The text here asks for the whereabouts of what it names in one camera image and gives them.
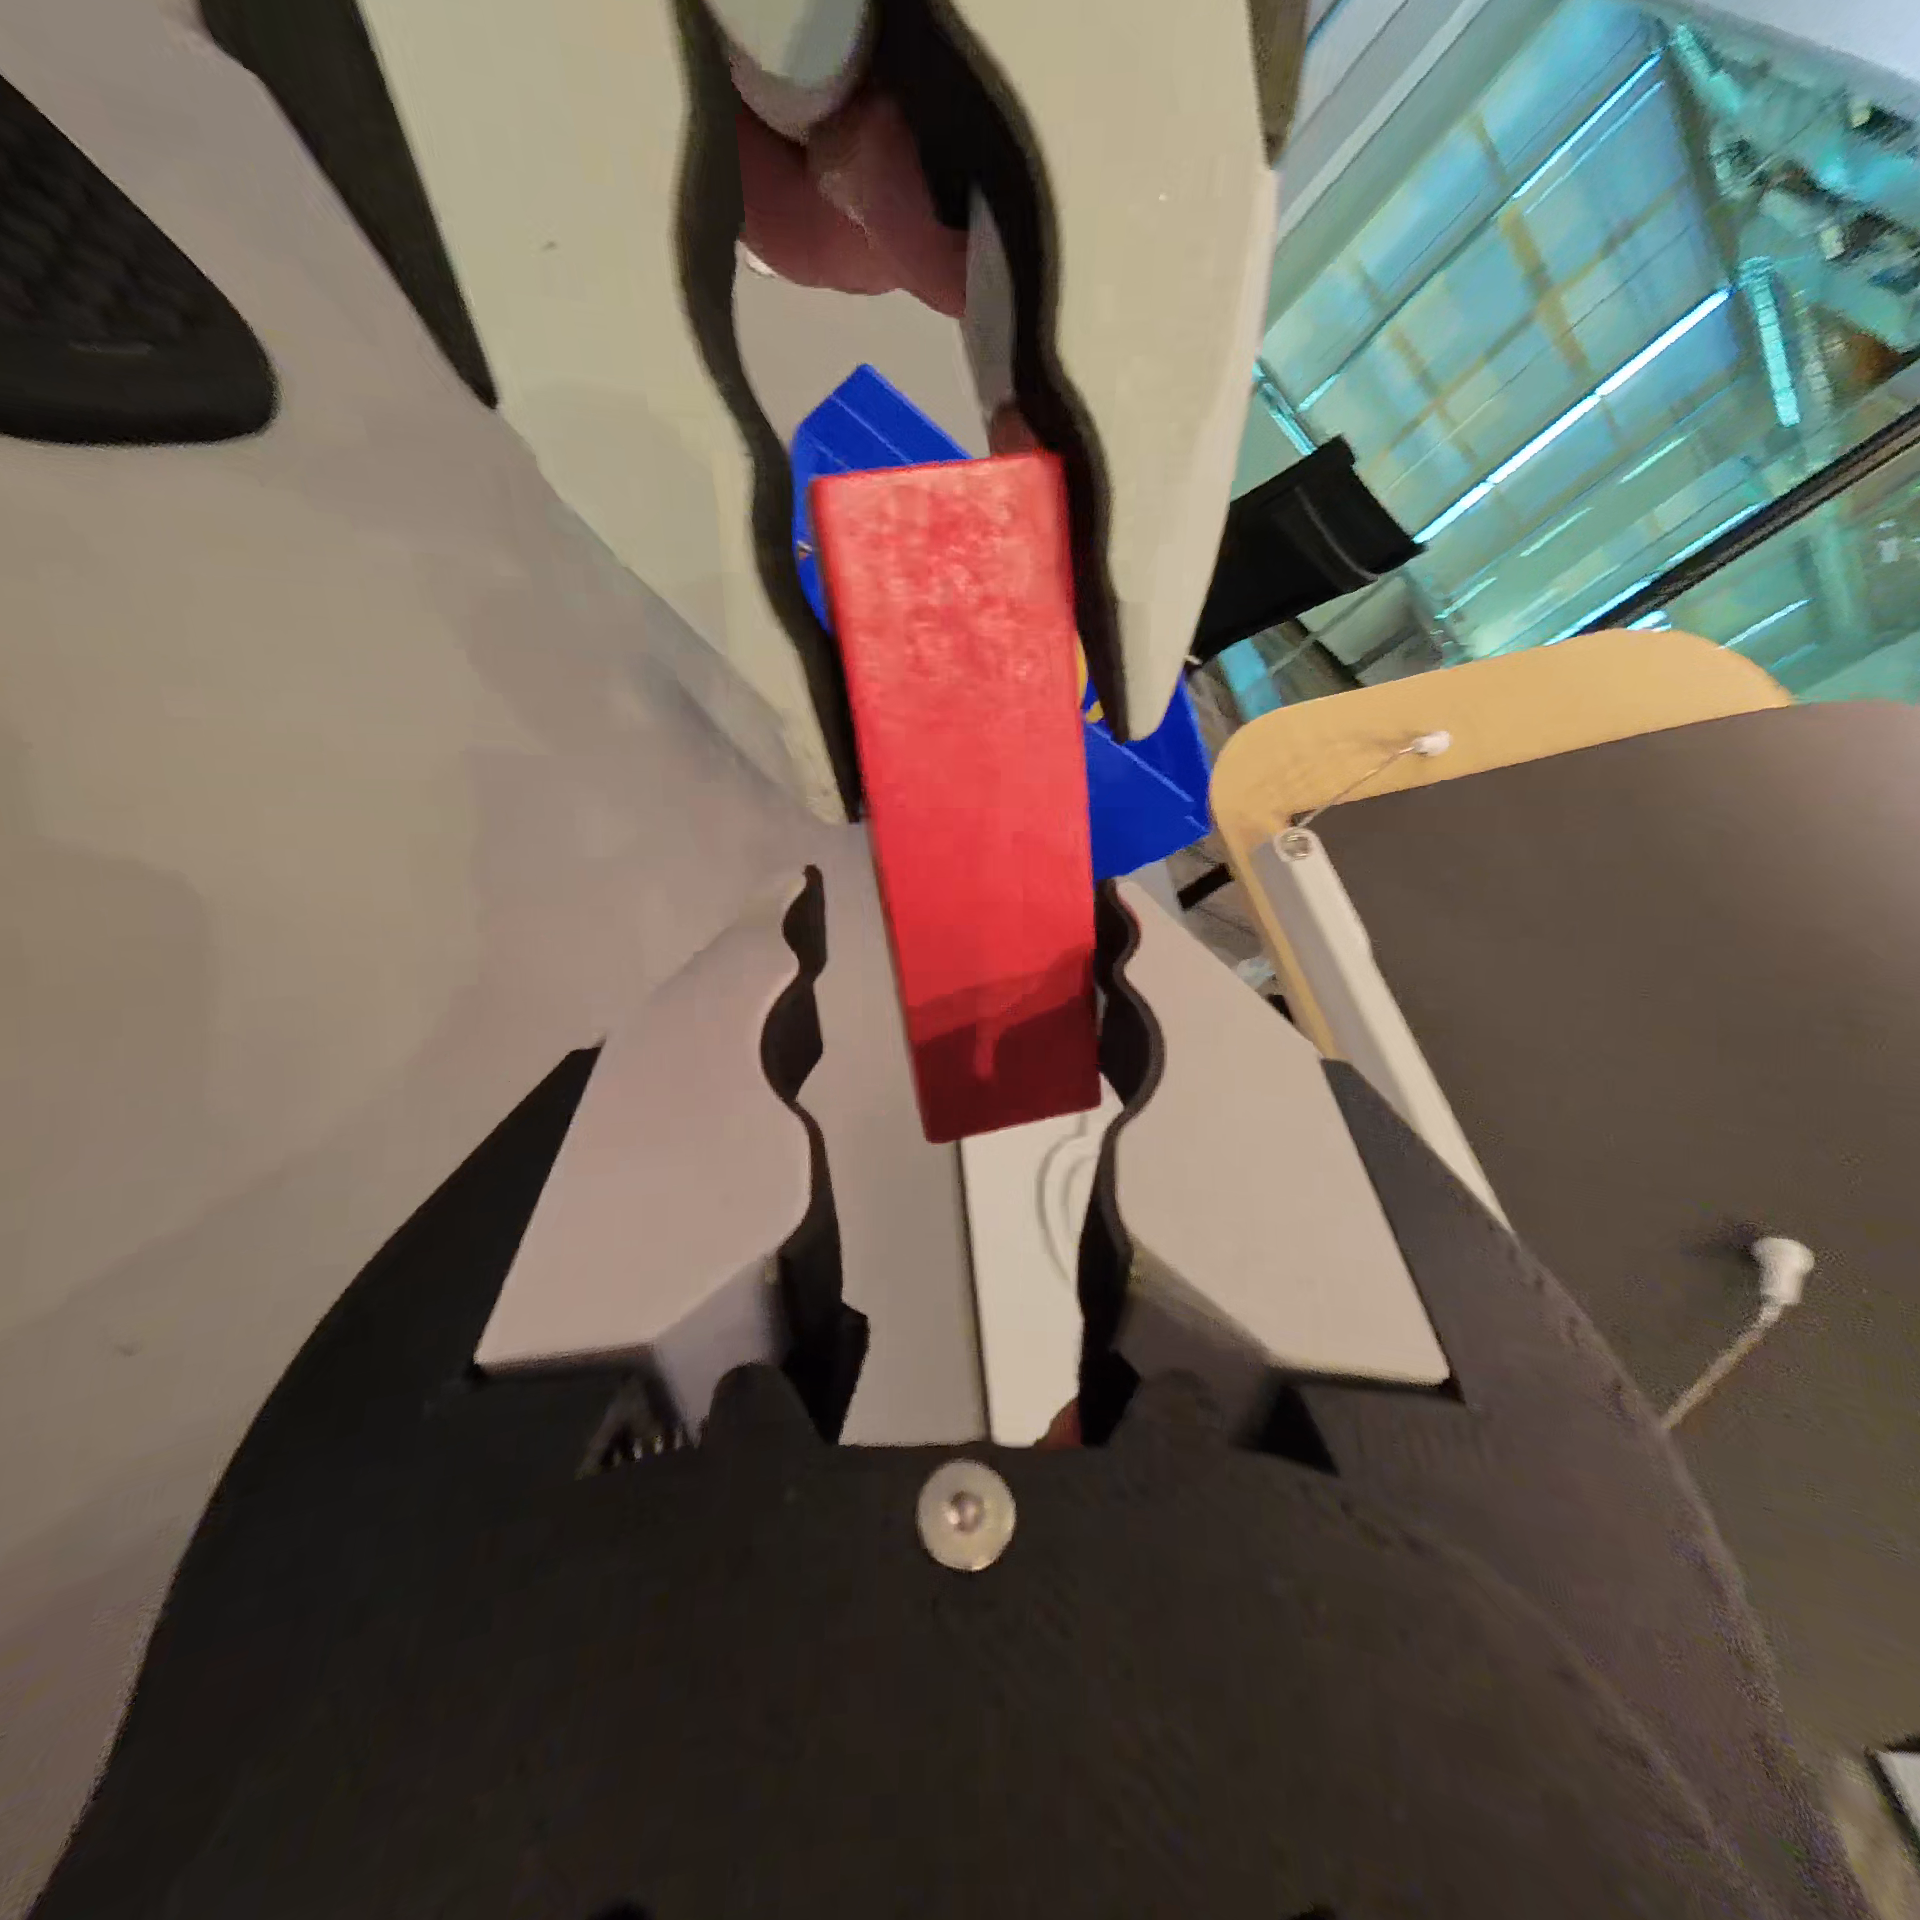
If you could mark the long red rectangular bar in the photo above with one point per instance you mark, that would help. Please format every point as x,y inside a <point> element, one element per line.
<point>960,781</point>

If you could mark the black backdrop board stand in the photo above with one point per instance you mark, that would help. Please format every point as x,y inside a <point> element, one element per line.
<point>1681,1021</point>

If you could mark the black mesh chair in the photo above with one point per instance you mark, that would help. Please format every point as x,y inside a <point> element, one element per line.
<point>1306,540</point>

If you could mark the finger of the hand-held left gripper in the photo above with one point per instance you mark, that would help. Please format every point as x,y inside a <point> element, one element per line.
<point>1156,300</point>
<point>571,271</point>

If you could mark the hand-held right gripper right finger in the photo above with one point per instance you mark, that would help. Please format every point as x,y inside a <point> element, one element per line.
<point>1276,1200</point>

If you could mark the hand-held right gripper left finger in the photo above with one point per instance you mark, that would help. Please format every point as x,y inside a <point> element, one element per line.
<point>647,1200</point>

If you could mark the person's left hand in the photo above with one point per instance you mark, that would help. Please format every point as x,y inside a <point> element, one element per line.
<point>857,210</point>

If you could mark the blue plastic bin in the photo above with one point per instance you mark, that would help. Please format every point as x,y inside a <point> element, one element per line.
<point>1156,797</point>

